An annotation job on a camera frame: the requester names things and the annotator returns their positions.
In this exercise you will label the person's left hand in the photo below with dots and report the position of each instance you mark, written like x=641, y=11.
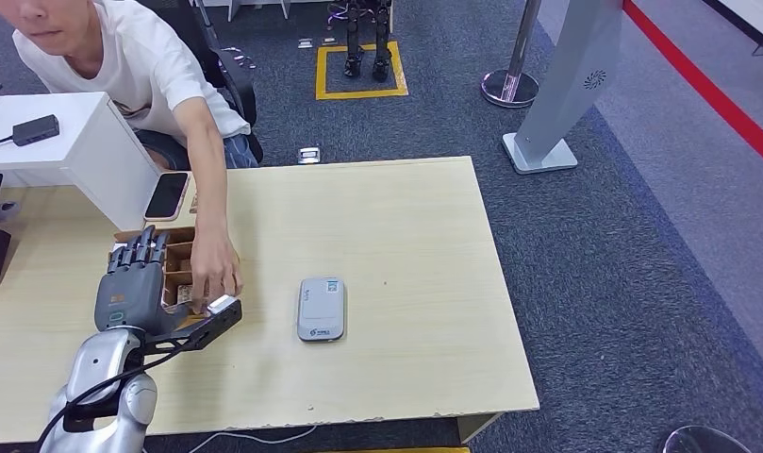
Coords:
x=215, y=269

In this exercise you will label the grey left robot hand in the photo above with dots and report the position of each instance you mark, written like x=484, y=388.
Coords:
x=128, y=297

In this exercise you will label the person's left forearm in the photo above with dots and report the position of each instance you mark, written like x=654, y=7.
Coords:
x=211, y=187

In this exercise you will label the cardboard card organizer box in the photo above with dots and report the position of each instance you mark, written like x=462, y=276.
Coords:
x=180, y=255

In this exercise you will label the gold patterned card stack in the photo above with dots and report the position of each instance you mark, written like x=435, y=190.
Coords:
x=184, y=294

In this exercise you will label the grey card reader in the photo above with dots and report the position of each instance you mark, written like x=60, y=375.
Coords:
x=321, y=309

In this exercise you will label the person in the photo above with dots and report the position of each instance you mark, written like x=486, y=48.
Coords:
x=137, y=56

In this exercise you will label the black smartphone pink case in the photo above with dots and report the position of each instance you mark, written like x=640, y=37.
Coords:
x=167, y=195

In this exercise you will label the silver floor socket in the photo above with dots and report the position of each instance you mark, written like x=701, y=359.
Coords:
x=308, y=155

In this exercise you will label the small grey round object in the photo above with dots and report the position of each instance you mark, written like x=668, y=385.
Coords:
x=5, y=211

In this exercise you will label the white desk riser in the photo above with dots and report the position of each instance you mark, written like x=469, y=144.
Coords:
x=56, y=156

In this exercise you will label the black office chair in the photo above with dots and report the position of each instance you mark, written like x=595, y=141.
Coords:
x=231, y=81

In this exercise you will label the black adapter box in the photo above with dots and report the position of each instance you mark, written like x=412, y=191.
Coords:
x=36, y=130

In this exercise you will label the white background table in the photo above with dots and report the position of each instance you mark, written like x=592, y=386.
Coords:
x=233, y=9

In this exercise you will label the black humanoid robot legs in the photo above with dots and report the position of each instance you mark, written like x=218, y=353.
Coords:
x=381, y=56

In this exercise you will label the grey kiosk stand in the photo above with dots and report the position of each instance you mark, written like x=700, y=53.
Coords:
x=568, y=75

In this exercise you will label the round chrome stanchion base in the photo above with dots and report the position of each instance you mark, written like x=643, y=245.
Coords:
x=706, y=441

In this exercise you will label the red floor tape line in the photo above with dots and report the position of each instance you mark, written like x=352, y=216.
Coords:
x=706, y=84

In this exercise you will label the white display platform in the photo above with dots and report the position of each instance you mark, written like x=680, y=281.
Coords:
x=762, y=19

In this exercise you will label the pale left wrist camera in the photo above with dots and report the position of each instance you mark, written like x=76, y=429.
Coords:
x=223, y=305

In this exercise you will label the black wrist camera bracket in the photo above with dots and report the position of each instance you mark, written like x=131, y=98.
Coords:
x=200, y=334

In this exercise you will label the white desk frame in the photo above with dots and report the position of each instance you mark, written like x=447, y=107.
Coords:
x=475, y=428

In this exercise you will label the chrome stanchion post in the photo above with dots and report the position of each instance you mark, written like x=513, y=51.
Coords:
x=511, y=86

